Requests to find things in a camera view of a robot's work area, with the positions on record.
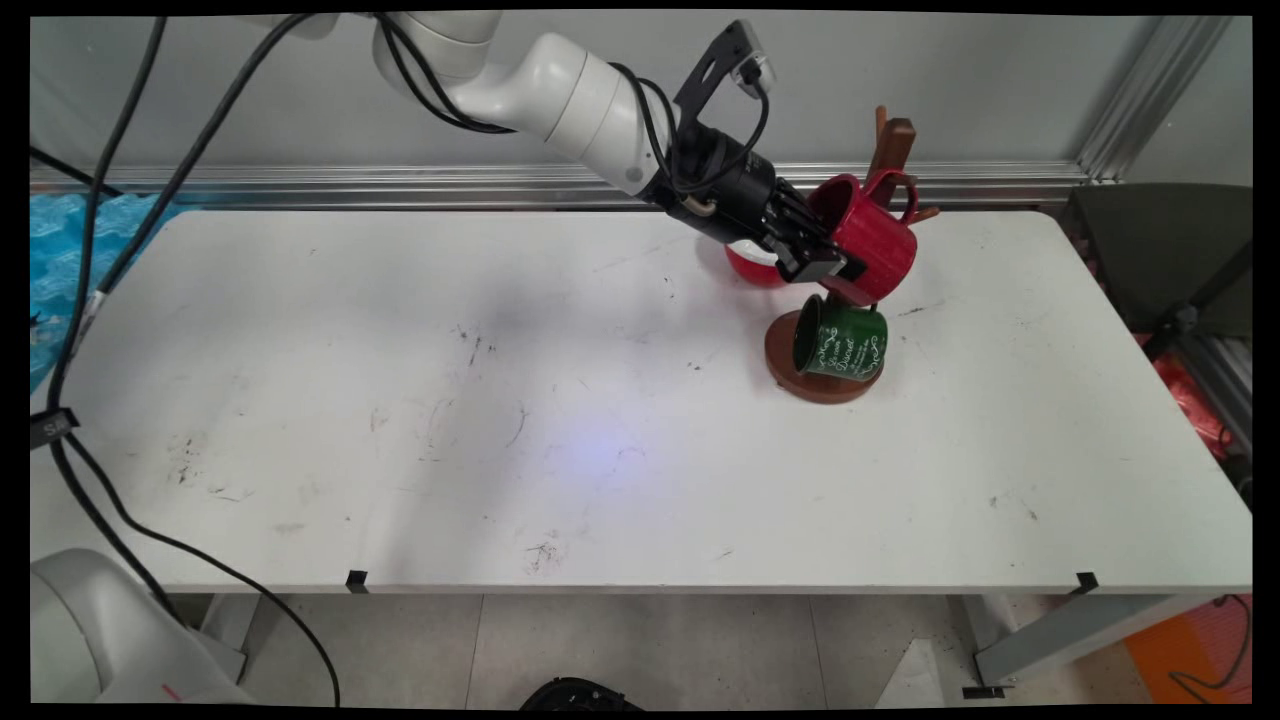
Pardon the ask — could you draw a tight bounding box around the orange floor mat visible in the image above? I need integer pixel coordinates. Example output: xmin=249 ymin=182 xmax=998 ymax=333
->
xmin=1124 ymin=594 xmax=1253 ymax=705

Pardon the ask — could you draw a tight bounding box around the dark grey chair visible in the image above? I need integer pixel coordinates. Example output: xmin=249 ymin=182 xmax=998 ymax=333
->
xmin=1058 ymin=182 xmax=1253 ymax=363

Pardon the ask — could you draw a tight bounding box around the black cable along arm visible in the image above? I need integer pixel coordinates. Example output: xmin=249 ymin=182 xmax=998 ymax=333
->
xmin=372 ymin=12 xmax=518 ymax=137

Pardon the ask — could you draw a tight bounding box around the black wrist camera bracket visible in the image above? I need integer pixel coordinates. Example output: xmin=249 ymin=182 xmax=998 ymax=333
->
xmin=672 ymin=20 xmax=778 ymax=136

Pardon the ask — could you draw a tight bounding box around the upright aluminium frame post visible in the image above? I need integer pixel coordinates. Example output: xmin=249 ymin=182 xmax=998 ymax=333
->
xmin=1074 ymin=15 xmax=1237 ymax=183

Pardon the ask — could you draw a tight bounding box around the grey table leg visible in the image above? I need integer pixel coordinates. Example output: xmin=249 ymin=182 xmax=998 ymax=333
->
xmin=193 ymin=594 xmax=283 ymax=683
xmin=958 ymin=594 xmax=1206 ymax=693

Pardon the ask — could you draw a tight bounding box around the thick black hanging cable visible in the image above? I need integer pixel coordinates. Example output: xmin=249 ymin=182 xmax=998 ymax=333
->
xmin=45 ymin=15 xmax=186 ymax=626

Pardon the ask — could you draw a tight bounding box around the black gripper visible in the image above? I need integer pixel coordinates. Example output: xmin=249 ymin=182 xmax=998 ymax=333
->
xmin=663 ymin=128 xmax=868 ymax=284

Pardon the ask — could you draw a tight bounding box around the green printed mug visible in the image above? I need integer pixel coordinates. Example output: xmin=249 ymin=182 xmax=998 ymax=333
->
xmin=793 ymin=295 xmax=890 ymax=384

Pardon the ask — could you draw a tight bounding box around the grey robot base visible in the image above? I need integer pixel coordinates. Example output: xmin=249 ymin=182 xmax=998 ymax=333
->
xmin=30 ymin=547 xmax=253 ymax=705

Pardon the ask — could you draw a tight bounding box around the thin black floor cable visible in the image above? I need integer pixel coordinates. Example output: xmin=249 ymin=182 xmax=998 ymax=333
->
xmin=1168 ymin=594 xmax=1253 ymax=693

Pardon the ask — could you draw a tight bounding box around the thin black diagonal cable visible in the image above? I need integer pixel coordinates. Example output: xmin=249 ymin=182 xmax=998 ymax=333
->
xmin=30 ymin=146 xmax=125 ymax=198

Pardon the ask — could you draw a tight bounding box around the black cable label tag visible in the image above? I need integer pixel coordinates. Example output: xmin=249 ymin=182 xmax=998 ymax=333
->
xmin=30 ymin=407 xmax=82 ymax=450

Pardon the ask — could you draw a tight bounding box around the black camera cable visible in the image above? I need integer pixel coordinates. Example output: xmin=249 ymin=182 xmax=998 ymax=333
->
xmin=608 ymin=62 xmax=773 ymax=197

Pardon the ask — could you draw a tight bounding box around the black object on floor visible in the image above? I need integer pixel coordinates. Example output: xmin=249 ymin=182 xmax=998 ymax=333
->
xmin=518 ymin=676 xmax=643 ymax=712

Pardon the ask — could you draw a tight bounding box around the red and white bowl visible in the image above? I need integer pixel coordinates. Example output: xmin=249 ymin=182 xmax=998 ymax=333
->
xmin=724 ymin=238 xmax=792 ymax=290

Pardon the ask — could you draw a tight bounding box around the brown wooden mug tree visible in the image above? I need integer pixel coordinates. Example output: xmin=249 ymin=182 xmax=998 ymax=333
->
xmin=764 ymin=105 xmax=942 ymax=406

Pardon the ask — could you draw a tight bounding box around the horizontal aluminium frame rail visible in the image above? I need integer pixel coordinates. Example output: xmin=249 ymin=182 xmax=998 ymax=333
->
xmin=30 ymin=160 xmax=1093 ymax=212

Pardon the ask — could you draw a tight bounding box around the red plastic bag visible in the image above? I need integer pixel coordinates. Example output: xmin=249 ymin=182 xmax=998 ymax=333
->
xmin=1133 ymin=333 xmax=1237 ymax=463

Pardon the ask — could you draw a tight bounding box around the red ceramic mug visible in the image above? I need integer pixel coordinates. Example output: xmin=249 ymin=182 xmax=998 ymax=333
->
xmin=805 ymin=170 xmax=921 ymax=305

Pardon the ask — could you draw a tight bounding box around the blue textured cloth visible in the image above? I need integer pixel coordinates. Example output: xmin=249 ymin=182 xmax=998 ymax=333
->
xmin=30 ymin=192 xmax=193 ymax=393

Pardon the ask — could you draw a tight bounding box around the black cable with white tag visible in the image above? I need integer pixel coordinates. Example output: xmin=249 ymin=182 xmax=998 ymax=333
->
xmin=45 ymin=12 xmax=343 ymax=707

